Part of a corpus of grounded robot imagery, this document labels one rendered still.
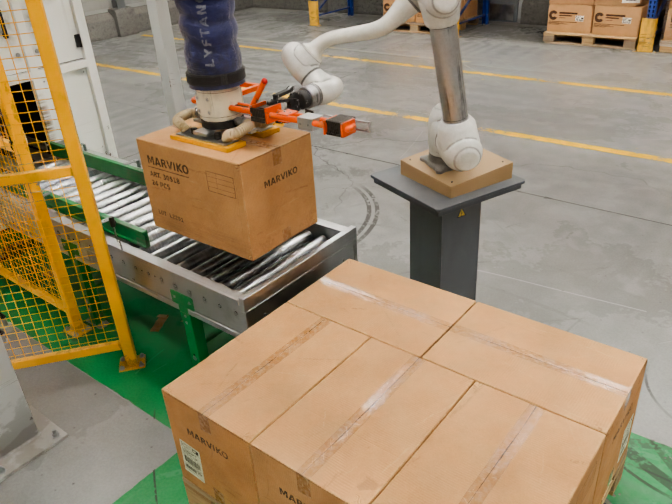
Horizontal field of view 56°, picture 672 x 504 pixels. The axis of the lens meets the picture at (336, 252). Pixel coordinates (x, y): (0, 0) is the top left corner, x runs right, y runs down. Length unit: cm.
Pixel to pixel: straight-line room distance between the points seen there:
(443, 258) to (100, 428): 166
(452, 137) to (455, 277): 78
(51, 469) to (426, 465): 159
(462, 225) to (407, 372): 106
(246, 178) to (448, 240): 104
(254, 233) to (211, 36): 73
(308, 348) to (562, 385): 82
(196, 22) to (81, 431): 171
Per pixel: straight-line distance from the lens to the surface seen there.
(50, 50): 262
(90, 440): 288
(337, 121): 215
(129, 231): 303
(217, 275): 268
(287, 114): 230
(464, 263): 305
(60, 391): 319
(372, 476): 177
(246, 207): 236
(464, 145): 254
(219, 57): 245
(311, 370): 209
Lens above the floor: 187
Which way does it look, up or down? 29 degrees down
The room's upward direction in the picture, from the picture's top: 4 degrees counter-clockwise
